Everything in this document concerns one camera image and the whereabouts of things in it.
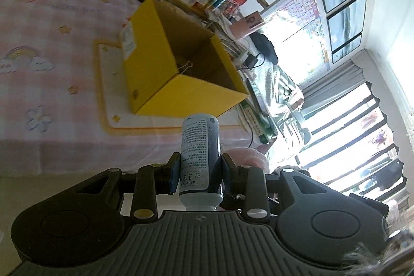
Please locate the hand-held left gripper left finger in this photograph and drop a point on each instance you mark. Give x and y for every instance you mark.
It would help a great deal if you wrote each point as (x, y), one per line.
(174, 172)

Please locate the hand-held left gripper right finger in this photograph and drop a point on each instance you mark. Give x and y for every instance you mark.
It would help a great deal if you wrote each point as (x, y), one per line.
(228, 171)

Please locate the black spray bottle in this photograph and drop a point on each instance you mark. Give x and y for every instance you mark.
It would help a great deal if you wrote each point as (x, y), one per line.
(199, 150)

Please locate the yellow cardboard box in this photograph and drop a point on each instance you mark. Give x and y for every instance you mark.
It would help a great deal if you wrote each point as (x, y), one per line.
(152, 69)

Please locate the pink checked cloth desktop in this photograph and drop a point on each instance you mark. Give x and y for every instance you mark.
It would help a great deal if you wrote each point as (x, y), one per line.
(48, 95)

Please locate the green box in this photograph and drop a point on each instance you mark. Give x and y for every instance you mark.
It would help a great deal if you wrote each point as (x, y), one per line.
(258, 120)

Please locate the metal binder clip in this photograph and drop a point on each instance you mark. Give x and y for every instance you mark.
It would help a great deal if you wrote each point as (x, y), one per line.
(185, 64)

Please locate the black power adapter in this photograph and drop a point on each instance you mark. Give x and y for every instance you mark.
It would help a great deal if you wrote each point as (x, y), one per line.
(250, 61)

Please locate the window with bars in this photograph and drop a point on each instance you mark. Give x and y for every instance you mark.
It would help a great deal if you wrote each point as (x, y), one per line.
(349, 140)

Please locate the black cloth bag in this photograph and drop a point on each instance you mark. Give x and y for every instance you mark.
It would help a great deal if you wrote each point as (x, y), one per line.
(265, 46)

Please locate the grey curtain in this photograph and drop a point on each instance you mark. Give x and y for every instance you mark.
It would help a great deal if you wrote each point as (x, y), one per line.
(330, 85)

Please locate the stack of papers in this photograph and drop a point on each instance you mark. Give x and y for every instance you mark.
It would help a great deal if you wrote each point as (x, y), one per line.
(226, 36)

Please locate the grey fuzzy cuff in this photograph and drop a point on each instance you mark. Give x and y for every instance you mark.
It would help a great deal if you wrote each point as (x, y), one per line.
(385, 255)

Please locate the colourful wall chart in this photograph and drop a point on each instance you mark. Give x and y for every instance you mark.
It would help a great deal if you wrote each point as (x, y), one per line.
(304, 11)

